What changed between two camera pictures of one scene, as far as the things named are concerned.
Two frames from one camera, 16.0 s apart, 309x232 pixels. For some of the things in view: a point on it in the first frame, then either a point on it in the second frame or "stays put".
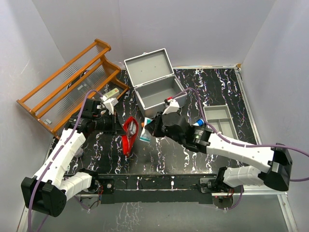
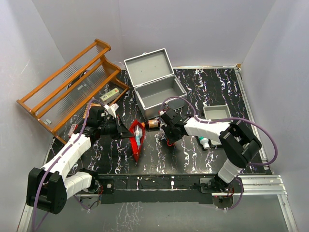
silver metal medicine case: x=155 y=86 stays put
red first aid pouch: x=131 y=127 -> x=136 y=142
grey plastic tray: x=219 y=118 stays put
